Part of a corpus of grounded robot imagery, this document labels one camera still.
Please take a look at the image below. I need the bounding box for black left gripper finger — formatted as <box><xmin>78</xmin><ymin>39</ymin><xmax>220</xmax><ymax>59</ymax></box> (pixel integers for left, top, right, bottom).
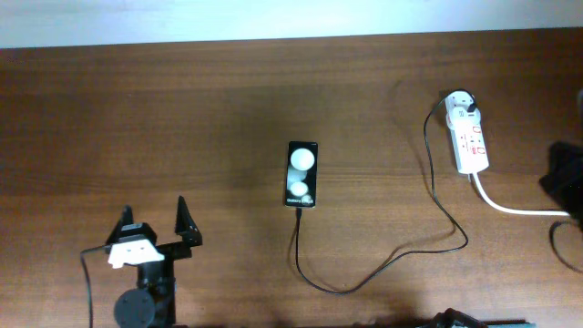
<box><xmin>106</xmin><ymin>205</ymin><xmax>134</xmax><ymax>245</ymax></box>
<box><xmin>175</xmin><ymin>196</ymin><xmax>202</xmax><ymax>247</ymax></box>

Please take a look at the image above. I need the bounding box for black Galaxy flip phone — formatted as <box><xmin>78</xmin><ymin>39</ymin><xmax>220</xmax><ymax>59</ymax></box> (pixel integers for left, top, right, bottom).
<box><xmin>283</xmin><ymin>141</ymin><xmax>319</xmax><ymax>208</ymax></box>

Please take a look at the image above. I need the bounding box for black charger cable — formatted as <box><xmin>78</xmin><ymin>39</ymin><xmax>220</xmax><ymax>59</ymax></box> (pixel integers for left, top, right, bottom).
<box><xmin>294</xmin><ymin>88</ymin><xmax>479</xmax><ymax>296</ymax></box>

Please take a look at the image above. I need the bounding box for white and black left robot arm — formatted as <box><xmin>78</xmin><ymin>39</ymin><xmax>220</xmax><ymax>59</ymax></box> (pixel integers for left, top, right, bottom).
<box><xmin>106</xmin><ymin>196</ymin><xmax>202</xmax><ymax>328</ymax></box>

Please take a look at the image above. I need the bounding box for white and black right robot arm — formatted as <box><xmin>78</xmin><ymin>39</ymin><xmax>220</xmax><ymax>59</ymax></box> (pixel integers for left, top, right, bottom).
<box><xmin>539</xmin><ymin>141</ymin><xmax>582</xmax><ymax>223</ymax></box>

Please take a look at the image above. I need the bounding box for white charger adapter plug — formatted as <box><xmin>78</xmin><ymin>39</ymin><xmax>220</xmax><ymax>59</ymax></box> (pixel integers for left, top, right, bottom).
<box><xmin>445</xmin><ymin>100</ymin><xmax>481</xmax><ymax>130</ymax></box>

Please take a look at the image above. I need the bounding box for white power strip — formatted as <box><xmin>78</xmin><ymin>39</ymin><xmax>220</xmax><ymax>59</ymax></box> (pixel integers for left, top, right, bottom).
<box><xmin>445</xmin><ymin>89</ymin><xmax>489</xmax><ymax>175</ymax></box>

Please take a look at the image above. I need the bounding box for white power strip cord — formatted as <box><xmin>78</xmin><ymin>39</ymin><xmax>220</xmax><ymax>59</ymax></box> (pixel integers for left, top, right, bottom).
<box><xmin>469</xmin><ymin>171</ymin><xmax>573</xmax><ymax>217</ymax></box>

